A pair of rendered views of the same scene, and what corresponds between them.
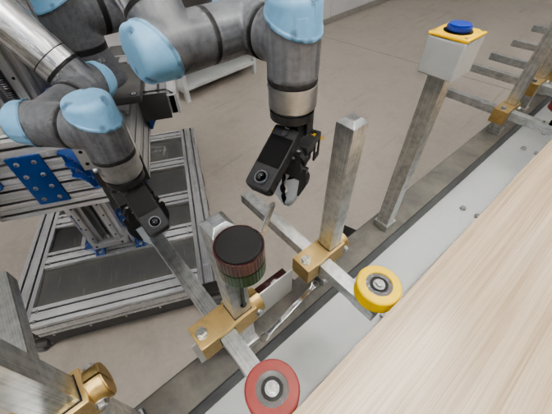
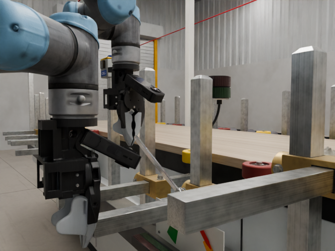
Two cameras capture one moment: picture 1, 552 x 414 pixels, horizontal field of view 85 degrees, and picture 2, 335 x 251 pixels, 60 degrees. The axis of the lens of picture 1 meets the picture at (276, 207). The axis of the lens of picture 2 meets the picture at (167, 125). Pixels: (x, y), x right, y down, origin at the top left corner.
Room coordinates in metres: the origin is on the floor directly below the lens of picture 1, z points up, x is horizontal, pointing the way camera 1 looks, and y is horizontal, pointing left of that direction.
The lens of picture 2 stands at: (0.24, 0.73, 1.04)
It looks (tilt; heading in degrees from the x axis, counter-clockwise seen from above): 4 degrees down; 277
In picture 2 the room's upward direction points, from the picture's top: straight up
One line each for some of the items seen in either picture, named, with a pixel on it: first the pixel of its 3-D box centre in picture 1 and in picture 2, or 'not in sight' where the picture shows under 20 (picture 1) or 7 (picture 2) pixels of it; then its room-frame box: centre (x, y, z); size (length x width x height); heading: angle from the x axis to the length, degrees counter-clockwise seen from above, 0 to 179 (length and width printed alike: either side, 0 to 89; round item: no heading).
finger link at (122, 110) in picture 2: not in sight; (124, 111); (0.44, 0.00, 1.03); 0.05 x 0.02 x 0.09; 60
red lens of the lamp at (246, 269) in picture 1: (239, 250); (217, 82); (0.21, 0.04, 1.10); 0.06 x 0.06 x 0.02
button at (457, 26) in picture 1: (458, 29); not in sight; (0.57, -0.32, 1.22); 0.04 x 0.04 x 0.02
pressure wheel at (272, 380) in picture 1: (273, 396); (258, 185); (0.10, 0.01, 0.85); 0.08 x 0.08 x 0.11
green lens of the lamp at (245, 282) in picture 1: (241, 261); (217, 93); (0.21, 0.04, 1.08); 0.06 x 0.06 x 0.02
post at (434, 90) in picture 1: (407, 164); (113, 138); (0.57, -0.32, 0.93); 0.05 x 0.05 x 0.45; 40
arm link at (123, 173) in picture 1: (117, 165); (74, 104); (0.44, 0.29, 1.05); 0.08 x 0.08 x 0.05
